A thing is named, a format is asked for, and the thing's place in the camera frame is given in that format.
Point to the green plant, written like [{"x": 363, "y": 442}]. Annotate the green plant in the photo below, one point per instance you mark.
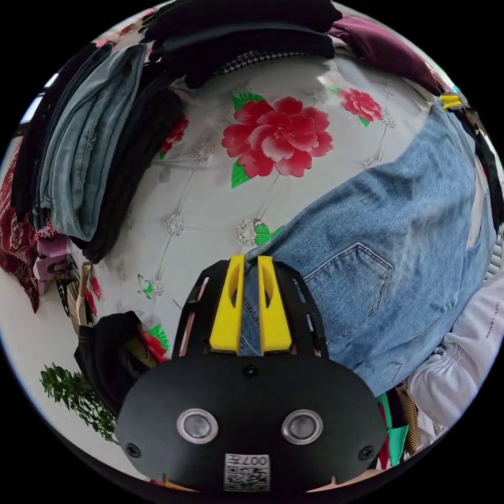
[{"x": 78, "y": 397}]

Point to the brown paper bag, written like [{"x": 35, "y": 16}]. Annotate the brown paper bag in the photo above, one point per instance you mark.
[{"x": 83, "y": 293}]

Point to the pink carton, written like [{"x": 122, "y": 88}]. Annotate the pink carton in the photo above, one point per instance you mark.
[{"x": 49, "y": 262}]

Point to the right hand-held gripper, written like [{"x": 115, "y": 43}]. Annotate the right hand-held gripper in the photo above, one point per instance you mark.
[{"x": 486, "y": 149}]

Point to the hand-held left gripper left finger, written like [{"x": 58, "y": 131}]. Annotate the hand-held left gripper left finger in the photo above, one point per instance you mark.
[{"x": 226, "y": 315}]

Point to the pile of clothes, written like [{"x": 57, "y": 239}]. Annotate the pile of clothes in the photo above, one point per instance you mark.
[
  {"x": 456, "y": 354},
  {"x": 252, "y": 43},
  {"x": 86, "y": 157}
]

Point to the black bag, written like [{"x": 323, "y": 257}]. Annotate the black bag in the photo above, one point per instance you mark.
[{"x": 112, "y": 354}]

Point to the blue jeans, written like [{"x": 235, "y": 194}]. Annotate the blue jeans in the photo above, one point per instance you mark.
[{"x": 393, "y": 244}]

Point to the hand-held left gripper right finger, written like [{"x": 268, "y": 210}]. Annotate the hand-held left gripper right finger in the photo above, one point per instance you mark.
[{"x": 275, "y": 323}]

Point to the red patterned curtain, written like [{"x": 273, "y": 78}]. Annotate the red patterned curtain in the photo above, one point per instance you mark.
[{"x": 17, "y": 244}]

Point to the bed with flower-printed sheet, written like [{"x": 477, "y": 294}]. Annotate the bed with flower-printed sheet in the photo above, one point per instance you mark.
[{"x": 220, "y": 189}]

